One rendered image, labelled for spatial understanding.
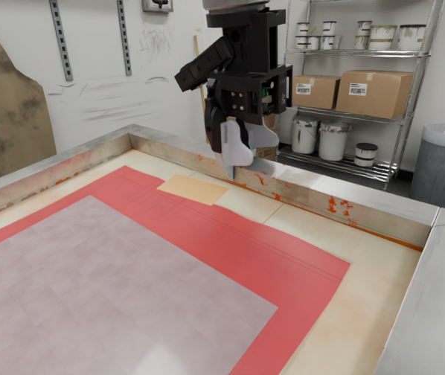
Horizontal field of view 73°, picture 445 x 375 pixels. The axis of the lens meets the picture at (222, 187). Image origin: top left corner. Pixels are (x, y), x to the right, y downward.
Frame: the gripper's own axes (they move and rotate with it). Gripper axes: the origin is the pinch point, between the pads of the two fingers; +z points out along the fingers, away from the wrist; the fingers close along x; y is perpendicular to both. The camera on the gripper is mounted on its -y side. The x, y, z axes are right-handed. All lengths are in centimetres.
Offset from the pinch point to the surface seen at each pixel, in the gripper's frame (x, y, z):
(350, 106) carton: 254, -71, 80
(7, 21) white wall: 40, -200, -21
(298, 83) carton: 256, -126, 64
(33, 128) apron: 27, -195, 40
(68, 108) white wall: 55, -200, 36
